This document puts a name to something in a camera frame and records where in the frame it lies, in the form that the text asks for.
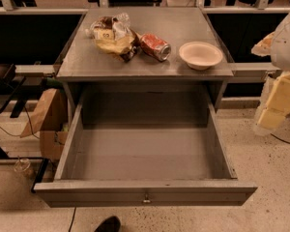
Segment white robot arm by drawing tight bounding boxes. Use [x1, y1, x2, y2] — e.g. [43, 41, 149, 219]
[251, 13, 290, 136]

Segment black frame on floor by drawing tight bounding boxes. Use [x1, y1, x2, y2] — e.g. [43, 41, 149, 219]
[0, 147, 49, 193]

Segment clear plastic cup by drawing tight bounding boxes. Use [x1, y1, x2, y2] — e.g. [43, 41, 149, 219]
[14, 159, 34, 179]

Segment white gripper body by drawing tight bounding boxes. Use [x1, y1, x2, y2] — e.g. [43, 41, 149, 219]
[266, 72, 290, 114]

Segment black shoe tip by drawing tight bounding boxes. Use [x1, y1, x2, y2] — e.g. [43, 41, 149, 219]
[94, 216, 121, 232]

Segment crumpled chip bag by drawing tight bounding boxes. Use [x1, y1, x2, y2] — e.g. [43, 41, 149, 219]
[85, 13, 140, 62]

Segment crushed red coke can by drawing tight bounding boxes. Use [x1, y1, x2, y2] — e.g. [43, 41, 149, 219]
[140, 34, 171, 62]

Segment black floor cable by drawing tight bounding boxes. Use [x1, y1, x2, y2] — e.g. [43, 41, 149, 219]
[270, 132, 290, 146]

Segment cardboard box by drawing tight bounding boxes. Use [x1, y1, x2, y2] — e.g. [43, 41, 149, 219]
[40, 130, 68, 160]

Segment small metal drawer knob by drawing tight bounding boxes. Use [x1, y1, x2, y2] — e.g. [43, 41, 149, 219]
[142, 193, 152, 205]

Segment black cable left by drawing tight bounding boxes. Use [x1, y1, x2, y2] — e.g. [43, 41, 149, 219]
[0, 106, 41, 141]

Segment white paper bowl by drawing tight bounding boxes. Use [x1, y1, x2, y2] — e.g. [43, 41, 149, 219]
[179, 42, 223, 71]

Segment open grey top drawer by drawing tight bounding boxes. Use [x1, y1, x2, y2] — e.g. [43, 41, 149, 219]
[35, 91, 257, 207]

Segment grey metal cabinet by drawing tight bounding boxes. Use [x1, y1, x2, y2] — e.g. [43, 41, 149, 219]
[57, 7, 233, 125]

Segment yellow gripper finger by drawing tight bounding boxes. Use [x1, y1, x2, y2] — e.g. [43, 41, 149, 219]
[252, 109, 285, 136]

